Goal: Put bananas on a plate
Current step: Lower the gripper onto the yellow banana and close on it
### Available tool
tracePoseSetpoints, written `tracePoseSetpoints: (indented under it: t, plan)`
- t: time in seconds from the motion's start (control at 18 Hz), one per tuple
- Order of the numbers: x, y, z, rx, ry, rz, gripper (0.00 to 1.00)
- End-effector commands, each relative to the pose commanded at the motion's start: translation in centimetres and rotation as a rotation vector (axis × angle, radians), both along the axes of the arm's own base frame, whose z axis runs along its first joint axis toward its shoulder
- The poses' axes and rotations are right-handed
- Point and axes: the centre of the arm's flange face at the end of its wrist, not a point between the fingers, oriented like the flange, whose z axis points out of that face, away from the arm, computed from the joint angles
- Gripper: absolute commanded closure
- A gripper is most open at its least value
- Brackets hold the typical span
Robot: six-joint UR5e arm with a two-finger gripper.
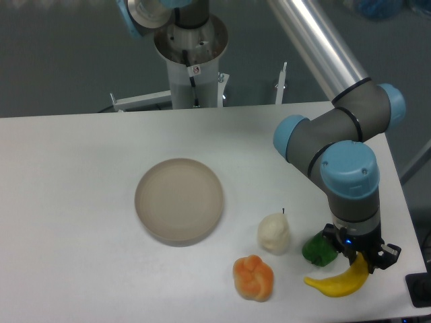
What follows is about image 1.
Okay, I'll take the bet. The yellow toy banana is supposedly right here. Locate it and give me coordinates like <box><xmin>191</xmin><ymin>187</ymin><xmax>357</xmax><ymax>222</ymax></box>
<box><xmin>304</xmin><ymin>253</ymin><xmax>369</xmax><ymax>297</ymax></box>

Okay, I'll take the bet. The white toy pear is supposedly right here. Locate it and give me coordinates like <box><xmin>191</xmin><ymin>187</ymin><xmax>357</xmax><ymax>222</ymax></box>
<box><xmin>257</xmin><ymin>212</ymin><xmax>290</xmax><ymax>254</ymax></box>

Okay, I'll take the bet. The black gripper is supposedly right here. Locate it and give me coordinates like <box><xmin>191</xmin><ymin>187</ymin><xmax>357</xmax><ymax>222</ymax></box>
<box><xmin>323</xmin><ymin>223</ymin><xmax>401</xmax><ymax>274</ymax></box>

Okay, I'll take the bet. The green toy bell pepper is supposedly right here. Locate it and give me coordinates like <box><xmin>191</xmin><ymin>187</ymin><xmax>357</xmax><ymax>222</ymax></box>
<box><xmin>302</xmin><ymin>231</ymin><xmax>338</xmax><ymax>267</ymax></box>

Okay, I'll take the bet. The blue plastic bag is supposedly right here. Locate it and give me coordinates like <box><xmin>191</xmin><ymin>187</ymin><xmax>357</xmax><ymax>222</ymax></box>
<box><xmin>354</xmin><ymin>0</ymin><xmax>404</xmax><ymax>21</ymax></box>

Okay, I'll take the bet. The black device at table edge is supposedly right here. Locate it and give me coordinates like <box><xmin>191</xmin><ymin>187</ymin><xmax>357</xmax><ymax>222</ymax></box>
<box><xmin>405</xmin><ymin>273</ymin><xmax>430</xmax><ymax>308</ymax></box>

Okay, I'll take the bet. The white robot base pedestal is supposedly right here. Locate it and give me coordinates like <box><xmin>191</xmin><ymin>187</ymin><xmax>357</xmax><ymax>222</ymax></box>
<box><xmin>154</xmin><ymin>15</ymin><xmax>228</xmax><ymax>110</ymax></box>

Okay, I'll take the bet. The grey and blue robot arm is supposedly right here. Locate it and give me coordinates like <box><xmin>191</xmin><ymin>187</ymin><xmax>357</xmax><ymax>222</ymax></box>
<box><xmin>117</xmin><ymin>1</ymin><xmax>405</xmax><ymax>272</ymax></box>

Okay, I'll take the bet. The white upright frame post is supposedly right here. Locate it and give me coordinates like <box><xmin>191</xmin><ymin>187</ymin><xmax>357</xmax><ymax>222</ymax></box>
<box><xmin>275</xmin><ymin>61</ymin><xmax>288</xmax><ymax>104</ymax></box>

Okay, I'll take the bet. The white metal frame bracket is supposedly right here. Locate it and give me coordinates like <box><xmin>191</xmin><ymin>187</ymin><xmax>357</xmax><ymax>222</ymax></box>
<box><xmin>110</xmin><ymin>90</ymin><xmax>171</xmax><ymax>112</ymax></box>

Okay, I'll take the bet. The beige round plate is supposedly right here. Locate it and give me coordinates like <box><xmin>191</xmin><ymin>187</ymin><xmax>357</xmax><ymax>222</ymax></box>
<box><xmin>134</xmin><ymin>158</ymin><xmax>224</xmax><ymax>246</ymax></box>

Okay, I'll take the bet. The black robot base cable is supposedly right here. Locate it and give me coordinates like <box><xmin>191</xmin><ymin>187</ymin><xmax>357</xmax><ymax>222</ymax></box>
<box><xmin>181</xmin><ymin>49</ymin><xmax>201</xmax><ymax>109</ymax></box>

